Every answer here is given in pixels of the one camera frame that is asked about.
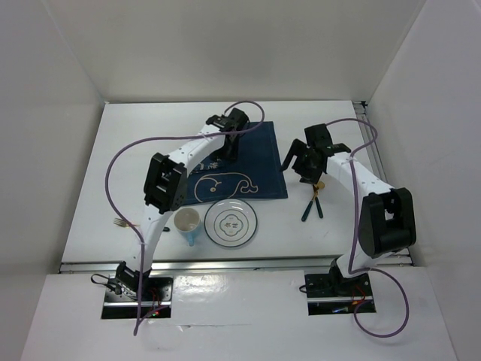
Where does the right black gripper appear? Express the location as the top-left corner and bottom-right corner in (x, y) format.
(281, 138), (323, 185)

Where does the blue whale placemat cloth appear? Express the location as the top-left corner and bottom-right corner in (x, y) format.
(184, 122), (288, 205)

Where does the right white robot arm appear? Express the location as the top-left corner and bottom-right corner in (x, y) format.
(280, 123), (416, 295)

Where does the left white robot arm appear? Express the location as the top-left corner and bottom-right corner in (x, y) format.
(116, 108), (250, 300)

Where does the white plate blue rim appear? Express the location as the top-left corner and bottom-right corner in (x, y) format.
(204, 199), (259, 249)

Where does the light blue mug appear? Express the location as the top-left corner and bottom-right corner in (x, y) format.
(174, 208), (201, 247)

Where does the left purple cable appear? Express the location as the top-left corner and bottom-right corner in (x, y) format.
(104, 100), (266, 336)

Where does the purple cable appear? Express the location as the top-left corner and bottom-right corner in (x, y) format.
(104, 100), (266, 336)
(325, 118), (410, 338)

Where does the gold fork dark handle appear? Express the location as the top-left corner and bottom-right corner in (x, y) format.
(113, 217), (171, 232)

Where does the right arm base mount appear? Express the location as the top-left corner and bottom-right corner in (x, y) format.
(298, 274), (377, 316)

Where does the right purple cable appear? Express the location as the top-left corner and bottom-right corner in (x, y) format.
(325, 118), (410, 338)

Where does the aluminium table frame rail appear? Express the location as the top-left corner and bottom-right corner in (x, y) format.
(58, 99), (414, 274)

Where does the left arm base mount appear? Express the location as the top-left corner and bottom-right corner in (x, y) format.
(91, 273), (174, 320)

